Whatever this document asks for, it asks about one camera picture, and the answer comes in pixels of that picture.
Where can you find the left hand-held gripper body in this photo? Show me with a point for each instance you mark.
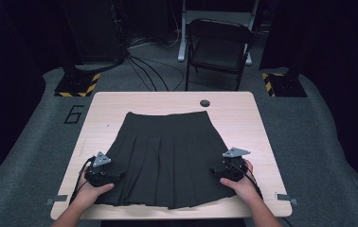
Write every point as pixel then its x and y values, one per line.
pixel 99 175

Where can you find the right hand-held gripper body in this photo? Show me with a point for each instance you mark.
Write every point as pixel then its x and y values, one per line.
pixel 234 168

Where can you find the black pleated skirt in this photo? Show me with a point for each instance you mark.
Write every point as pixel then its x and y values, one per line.
pixel 167 157

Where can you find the person's left hand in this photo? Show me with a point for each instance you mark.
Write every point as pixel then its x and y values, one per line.
pixel 92 194

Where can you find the person's right hand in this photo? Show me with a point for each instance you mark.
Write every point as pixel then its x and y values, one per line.
pixel 245 187

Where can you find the grey tape strip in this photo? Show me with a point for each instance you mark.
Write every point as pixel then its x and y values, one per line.
pixel 57 199
pixel 286 198

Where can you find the black round table grommet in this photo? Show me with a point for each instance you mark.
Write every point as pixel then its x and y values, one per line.
pixel 205 103

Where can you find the black stand base striped edge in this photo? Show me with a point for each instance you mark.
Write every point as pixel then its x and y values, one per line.
pixel 286 85
pixel 76 85

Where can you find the black folding chair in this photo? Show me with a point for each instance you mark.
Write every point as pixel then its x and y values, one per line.
pixel 219 50

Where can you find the black cabinet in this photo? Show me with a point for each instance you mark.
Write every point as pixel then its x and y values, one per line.
pixel 95 31

